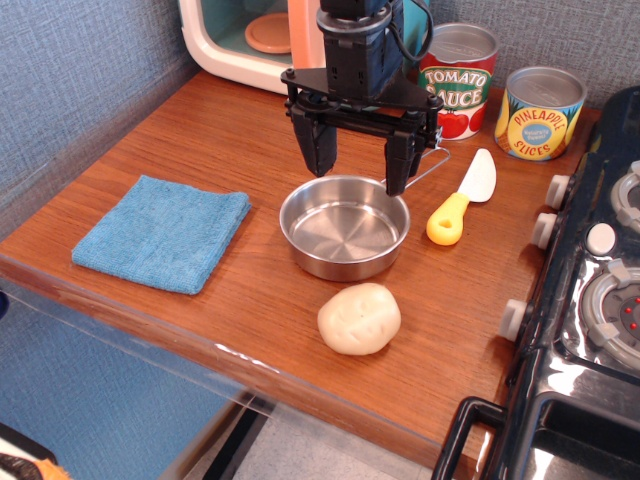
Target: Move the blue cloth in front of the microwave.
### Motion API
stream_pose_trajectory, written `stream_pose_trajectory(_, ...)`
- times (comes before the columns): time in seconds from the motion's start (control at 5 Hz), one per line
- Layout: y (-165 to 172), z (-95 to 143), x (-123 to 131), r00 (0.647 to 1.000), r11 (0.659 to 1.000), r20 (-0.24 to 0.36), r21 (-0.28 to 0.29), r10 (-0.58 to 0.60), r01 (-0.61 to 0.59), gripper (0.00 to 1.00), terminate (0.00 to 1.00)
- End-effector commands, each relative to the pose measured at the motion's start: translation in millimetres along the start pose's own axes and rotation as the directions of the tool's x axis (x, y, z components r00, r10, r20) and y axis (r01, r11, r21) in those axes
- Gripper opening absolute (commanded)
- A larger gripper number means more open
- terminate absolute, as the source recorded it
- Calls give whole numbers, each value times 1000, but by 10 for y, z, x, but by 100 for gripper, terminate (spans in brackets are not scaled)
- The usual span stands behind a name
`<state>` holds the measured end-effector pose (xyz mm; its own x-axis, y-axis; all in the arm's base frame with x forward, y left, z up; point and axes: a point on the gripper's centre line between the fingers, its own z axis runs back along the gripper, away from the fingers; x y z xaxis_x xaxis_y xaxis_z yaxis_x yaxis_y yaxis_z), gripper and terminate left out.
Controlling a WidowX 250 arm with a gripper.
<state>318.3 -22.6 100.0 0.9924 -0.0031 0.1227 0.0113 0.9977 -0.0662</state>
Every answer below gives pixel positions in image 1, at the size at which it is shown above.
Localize grey stove knob lower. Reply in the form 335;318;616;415
498;299;528;342

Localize orange plate inside microwave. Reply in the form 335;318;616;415
244;12;291;55

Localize toy microwave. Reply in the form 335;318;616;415
179;1;424;93

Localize grey stove knob middle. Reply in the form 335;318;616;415
530;213;557;250

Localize grey stove knob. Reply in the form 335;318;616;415
498;299;528;342
530;213;557;250
545;175;571;210

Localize tomato sauce can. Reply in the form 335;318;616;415
418;23;499;140

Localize yellow handled toy knife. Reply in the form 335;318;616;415
426;148;497;246

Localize cream toy potato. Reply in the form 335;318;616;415
317;283;401;356

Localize grey stove knob upper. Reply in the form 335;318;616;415
545;175;571;210

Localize blue cloth pad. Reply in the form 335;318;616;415
72;176;251;295

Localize black toy stove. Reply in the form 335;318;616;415
433;87;639;479

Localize small steel pan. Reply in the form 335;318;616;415
278;145;452;283

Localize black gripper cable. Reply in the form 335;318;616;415
387;0;435;64

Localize pineapple slices can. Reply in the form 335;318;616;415
494;66;587;162

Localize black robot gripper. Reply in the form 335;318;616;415
281;1;443;197

